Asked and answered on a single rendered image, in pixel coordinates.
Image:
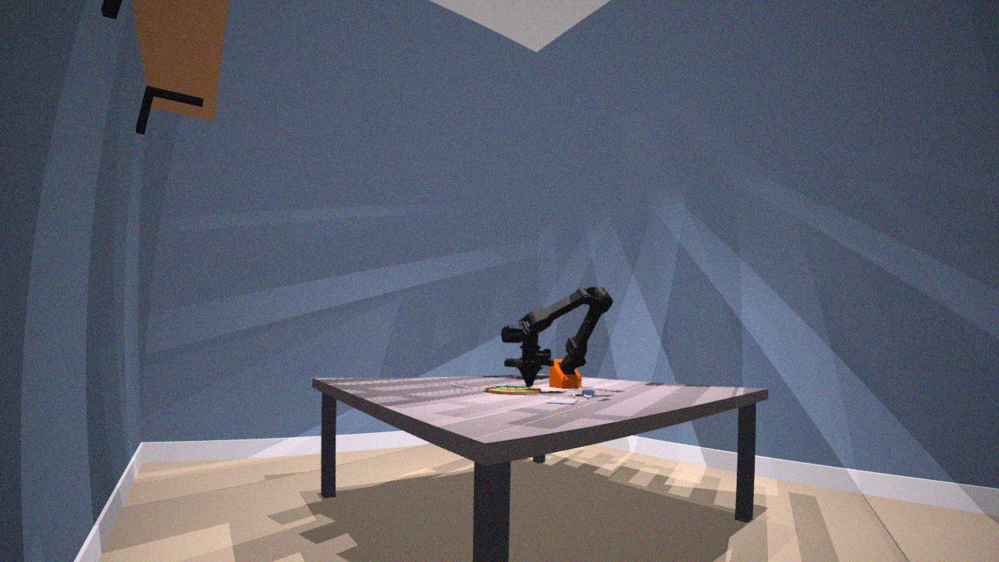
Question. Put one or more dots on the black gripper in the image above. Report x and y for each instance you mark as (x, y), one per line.
(527, 369)

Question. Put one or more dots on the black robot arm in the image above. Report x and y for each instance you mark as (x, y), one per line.
(541, 319)

